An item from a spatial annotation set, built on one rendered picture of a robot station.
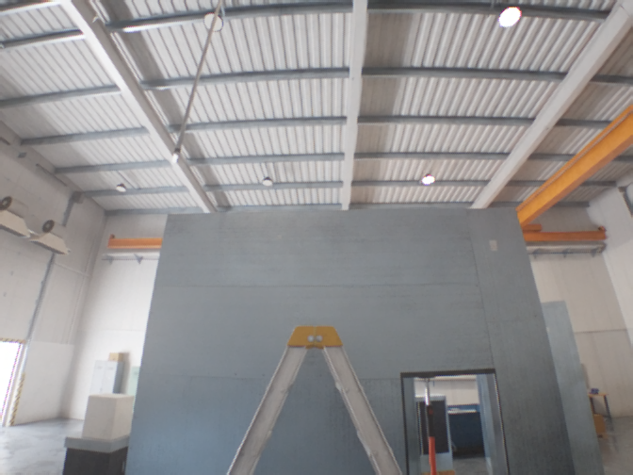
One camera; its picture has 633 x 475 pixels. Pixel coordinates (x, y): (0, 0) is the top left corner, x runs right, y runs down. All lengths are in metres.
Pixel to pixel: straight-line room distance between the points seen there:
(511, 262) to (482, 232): 0.28
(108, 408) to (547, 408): 5.31
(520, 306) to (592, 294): 12.06
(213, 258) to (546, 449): 2.35
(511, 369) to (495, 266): 0.66
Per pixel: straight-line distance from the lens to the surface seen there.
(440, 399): 6.81
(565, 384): 6.37
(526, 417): 2.25
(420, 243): 2.14
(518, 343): 2.24
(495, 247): 2.34
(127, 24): 7.77
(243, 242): 2.13
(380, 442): 1.23
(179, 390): 2.12
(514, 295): 2.29
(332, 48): 7.26
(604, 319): 14.36
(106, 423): 5.71
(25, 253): 12.09
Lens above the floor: 2.19
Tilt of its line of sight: 23 degrees up
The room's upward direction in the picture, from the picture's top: straight up
